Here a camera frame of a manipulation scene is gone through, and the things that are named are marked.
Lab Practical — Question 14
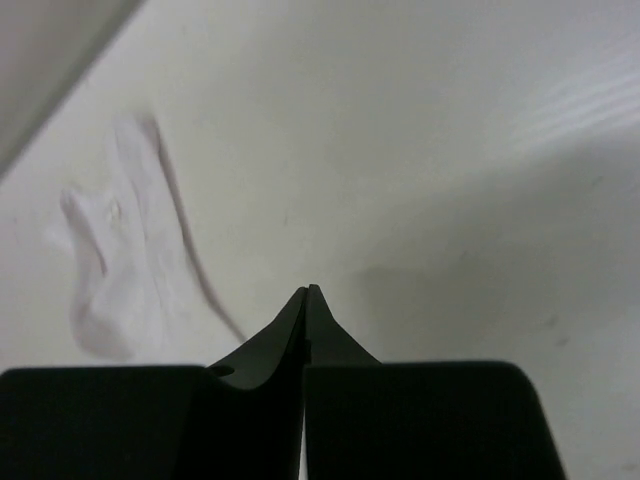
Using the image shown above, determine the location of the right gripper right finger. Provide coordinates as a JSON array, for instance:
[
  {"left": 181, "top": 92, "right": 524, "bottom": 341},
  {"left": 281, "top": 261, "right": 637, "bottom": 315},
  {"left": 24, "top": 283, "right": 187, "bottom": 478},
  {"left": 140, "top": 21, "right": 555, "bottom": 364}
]
[{"left": 304, "top": 285, "right": 565, "bottom": 479}]

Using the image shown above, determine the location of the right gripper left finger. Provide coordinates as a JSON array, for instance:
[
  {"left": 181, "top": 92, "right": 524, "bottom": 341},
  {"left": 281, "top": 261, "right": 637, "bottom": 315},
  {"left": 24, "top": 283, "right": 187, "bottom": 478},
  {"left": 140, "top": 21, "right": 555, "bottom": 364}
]
[{"left": 1, "top": 289, "right": 306, "bottom": 479}]

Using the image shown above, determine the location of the white tank top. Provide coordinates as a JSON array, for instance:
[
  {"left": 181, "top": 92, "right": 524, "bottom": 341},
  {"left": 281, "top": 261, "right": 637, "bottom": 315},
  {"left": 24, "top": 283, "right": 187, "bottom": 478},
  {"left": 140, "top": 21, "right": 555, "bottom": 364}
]
[{"left": 48, "top": 116, "right": 246, "bottom": 364}]

